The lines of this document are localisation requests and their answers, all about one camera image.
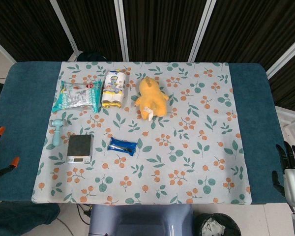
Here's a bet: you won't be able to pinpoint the blue snack packet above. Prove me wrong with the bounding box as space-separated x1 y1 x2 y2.
107 137 138 156

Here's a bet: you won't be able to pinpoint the teal transparent snack bag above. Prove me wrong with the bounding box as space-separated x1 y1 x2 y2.
51 79 103 114

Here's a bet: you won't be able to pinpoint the floral print tablecloth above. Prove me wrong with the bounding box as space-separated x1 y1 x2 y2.
30 61 252 206

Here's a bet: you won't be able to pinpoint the black floor cables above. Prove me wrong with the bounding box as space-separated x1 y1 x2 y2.
75 204 92 223

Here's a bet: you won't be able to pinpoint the black trash bin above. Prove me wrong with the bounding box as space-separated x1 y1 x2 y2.
194 212 242 236

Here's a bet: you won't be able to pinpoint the crumpled white paper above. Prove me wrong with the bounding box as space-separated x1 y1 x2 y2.
202 219 226 236

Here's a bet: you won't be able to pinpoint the yellow plush toy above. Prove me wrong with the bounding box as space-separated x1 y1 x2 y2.
134 76 170 121

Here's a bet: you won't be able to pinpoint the black white-framed partition screen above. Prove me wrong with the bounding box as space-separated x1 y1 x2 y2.
0 0 295 108

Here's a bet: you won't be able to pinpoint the black bag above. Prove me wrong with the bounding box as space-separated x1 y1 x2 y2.
77 51 108 62

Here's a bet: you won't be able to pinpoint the teal table cover cloth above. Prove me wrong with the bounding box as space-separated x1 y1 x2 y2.
0 61 287 205

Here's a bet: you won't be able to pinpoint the small digital kitchen scale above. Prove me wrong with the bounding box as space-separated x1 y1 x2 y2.
66 134 93 164

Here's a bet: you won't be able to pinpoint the white metal rack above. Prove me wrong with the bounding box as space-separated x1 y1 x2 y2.
275 105 295 146

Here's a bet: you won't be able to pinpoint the yellow white multipack package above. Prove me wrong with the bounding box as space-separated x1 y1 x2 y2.
101 70 127 109

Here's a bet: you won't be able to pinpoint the light teal toy hammer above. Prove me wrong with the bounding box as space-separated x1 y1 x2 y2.
50 118 69 146

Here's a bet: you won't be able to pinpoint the blue grey robot torso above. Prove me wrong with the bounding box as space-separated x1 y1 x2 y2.
88 204 194 236

